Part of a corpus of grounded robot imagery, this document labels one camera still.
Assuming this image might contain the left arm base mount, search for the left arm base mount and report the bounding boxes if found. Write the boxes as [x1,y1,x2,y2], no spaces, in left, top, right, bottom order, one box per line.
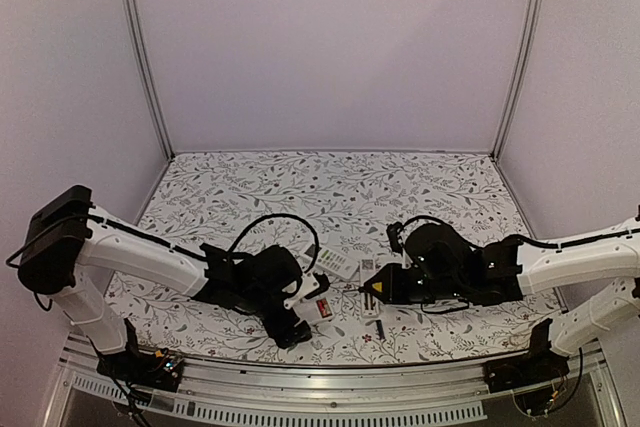
[97,349,184,392]

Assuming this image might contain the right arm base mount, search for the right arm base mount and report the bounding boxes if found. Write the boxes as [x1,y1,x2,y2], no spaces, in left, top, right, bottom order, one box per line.
[483,350,569,417]

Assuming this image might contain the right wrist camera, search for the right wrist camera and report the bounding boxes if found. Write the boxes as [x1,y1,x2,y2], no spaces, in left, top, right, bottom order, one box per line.
[386,221,411,269]

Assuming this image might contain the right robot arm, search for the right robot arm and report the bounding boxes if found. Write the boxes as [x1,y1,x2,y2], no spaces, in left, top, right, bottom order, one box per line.
[359,215,639,383]

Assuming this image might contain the black-faced white remote control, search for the black-faced white remote control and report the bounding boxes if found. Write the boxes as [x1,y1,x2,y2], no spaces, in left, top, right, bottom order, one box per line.
[294,297,334,326]

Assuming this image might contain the aluminium frame post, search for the aluminium frame post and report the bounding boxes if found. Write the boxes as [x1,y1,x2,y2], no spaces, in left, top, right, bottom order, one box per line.
[491,0,543,163]
[122,0,175,162]

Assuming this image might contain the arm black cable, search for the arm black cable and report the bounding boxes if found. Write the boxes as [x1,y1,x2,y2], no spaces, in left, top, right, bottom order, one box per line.
[394,215,640,252]
[4,213,321,273]

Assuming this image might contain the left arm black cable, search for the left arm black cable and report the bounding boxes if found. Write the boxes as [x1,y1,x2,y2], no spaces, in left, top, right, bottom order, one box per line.
[4,213,321,273]

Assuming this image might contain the left aluminium frame post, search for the left aluminium frame post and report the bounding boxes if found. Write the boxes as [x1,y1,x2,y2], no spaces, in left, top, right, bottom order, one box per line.
[122,0,175,162]

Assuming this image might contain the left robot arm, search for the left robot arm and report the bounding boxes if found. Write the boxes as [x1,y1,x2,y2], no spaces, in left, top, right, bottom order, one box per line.
[7,185,327,381]

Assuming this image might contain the right aluminium frame post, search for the right aluminium frame post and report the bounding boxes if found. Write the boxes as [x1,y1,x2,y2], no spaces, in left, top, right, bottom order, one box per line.
[491,0,543,163]

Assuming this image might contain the slim white remote control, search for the slim white remote control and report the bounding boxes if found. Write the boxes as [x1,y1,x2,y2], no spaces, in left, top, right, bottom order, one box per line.
[359,257,380,319]

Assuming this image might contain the white remote with display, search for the white remote with display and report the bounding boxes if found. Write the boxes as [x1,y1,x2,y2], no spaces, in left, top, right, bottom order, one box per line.
[300,243,359,281]

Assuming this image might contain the left purple AAA battery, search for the left purple AAA battery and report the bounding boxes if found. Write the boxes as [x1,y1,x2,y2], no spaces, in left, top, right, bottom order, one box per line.
[375,319,386,341]

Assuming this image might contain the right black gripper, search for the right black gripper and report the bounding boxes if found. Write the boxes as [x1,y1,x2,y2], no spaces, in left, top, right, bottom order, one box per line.
[365,262,465,304]

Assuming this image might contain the floral patterned table mat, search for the floral patterned table mat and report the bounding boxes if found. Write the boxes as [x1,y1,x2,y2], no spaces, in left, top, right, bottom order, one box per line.
[106,152,560,367]

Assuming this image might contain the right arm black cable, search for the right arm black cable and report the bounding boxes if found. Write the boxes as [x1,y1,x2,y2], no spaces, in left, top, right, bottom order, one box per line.
[394,215,640,252]

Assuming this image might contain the front aluminium rail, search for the front aluminium rail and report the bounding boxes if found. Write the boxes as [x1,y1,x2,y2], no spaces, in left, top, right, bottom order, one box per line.
[47,346,621,427]

